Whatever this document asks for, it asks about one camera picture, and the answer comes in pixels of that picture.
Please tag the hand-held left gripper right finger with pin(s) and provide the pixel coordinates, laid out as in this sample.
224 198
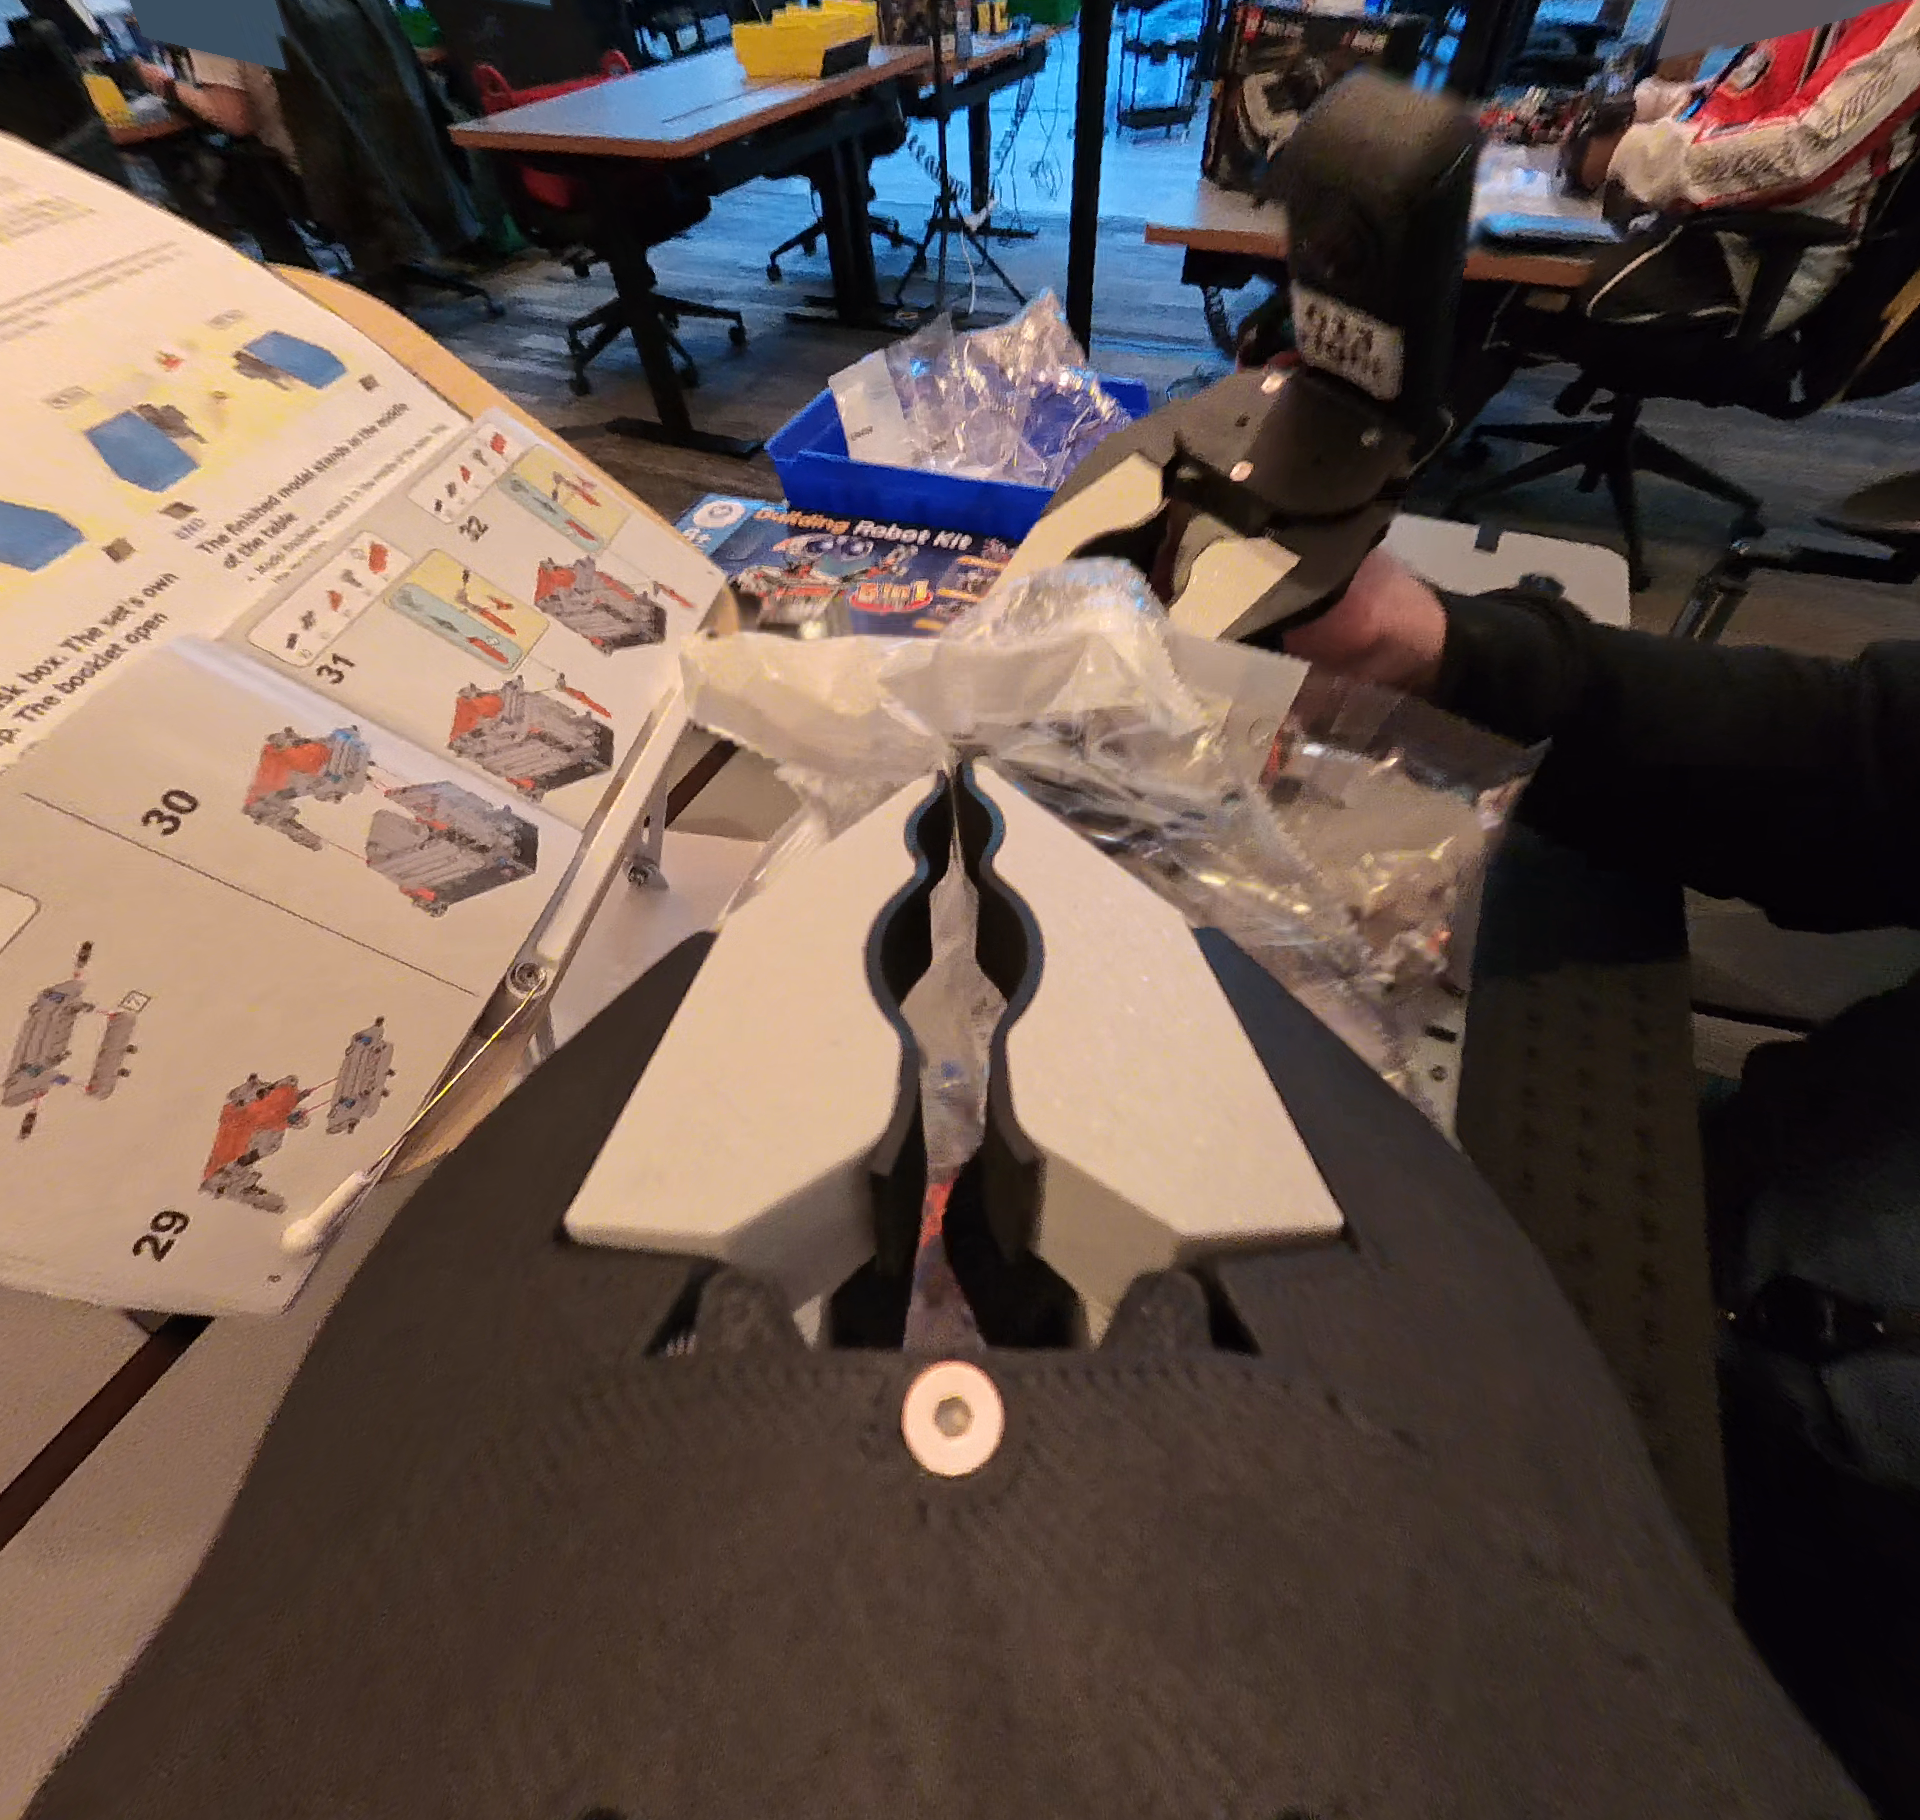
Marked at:
1186 1101

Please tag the yellow plastic bin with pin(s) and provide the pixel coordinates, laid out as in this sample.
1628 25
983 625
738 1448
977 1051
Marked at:
807 40

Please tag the black perforated mat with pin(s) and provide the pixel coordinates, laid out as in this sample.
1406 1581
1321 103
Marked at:
1591 1160

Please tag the wooden office table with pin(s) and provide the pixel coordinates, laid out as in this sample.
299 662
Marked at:
1202 216
691 106

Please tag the blue robot kit box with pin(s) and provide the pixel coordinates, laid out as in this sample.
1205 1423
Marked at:
873 568

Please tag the blue plastic bin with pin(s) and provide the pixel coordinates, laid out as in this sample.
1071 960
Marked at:
826 471

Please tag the instruction booklet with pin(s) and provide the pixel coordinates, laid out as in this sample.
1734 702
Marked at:
272 799

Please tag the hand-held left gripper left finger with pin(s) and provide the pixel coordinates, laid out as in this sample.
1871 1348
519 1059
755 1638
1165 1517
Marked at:
752 1101

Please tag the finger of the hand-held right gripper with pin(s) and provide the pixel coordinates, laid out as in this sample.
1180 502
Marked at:
1104 516
1227 598

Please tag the clear plastic bag with pieces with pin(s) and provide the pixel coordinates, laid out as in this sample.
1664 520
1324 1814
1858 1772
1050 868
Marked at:
901 680

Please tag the person's right forearm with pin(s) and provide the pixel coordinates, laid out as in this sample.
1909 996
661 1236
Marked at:
1683 740

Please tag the person's right hand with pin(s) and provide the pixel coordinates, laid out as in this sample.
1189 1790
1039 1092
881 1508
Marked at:
1387 628

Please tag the black office chair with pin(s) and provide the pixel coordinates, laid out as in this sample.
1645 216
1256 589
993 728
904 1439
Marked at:
1683 349

